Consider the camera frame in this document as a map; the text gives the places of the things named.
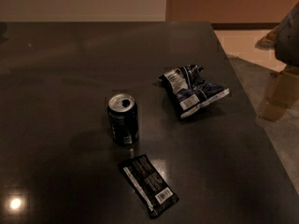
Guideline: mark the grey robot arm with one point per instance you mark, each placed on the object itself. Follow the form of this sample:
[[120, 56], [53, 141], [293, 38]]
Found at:
[[287, 40]]

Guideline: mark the black snack bar wrapper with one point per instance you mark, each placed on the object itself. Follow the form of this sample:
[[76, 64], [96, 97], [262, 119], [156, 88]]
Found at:
[[149, 185]]

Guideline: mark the crumpled blue chip bag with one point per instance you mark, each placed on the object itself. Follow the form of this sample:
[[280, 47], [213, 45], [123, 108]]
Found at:
[[188, 91]]

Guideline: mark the dark blue pepsi can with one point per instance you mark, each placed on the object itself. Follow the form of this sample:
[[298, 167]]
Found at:
[[122, 113]]

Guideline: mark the brown cardboard box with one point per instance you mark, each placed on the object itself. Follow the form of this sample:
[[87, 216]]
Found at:
[[281, 95]]

